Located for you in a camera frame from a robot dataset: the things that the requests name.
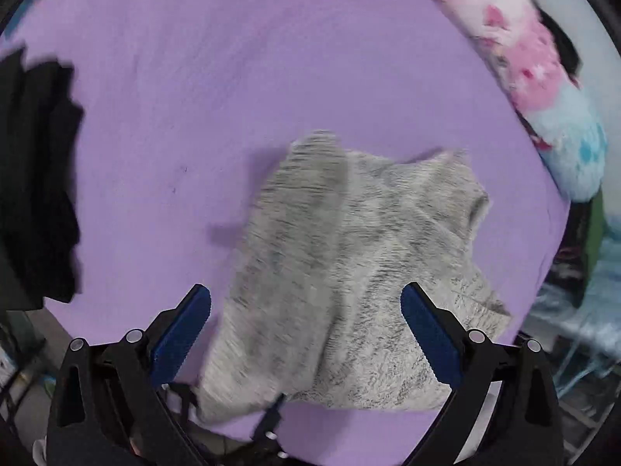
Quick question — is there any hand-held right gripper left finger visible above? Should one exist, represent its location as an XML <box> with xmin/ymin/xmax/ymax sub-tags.
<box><xmin>46</xmin><ymin>284</ymin><xmax>213</xmax><ymax>466</ymax></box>

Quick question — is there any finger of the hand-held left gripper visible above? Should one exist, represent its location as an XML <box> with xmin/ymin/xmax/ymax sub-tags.
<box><xmin>167</xmin><ymin>383</ymin><xmax>199</xmax><ymax>421</ymax></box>
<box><xmin>252</xmin><ymin>393</ymin><xmax>288</xmax><ymax>458</ymax></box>

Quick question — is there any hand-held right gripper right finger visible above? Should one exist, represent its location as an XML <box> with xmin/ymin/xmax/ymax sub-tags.
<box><xmin>400</xmin><ymin>282</ymin><xmax>566</xmax><ymax>466</ymax></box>

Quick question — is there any grey white knit sweater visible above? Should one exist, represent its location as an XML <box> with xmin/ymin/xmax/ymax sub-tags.
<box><xmin>194</xmin><ymin>129</ymin><xmax>512</xmax><ymax>425</ymax></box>

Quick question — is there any pile of dark clothes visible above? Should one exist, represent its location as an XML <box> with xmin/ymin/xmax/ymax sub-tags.
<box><xmin>0</xmin><ymin>46</ymin><xmax>85</xmax><ymax>311</ymax></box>

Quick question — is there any green cloth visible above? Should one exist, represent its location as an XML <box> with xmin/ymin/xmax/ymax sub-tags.
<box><xmin>585</xmin><ymin>189</ymin><xmax>607</xmax><ymax>292</ymax></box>

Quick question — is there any purple bed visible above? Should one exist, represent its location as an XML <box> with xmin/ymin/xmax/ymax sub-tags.
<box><xmin>5</xmin><ymin>0</ymin><xmax>571</xmax><ymax>462</ymax></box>

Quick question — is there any pink blue floral quilt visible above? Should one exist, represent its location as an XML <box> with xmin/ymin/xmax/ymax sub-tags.
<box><xmin>395</xmin><ymin>0</ymin><xmax>609</xmax><ymax>202</ymax></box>

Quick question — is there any black garment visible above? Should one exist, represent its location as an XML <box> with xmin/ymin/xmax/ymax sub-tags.
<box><xmin>521</xmin><ymin>0</ymin><xmax>583</xmax><ymax>88</ymax></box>

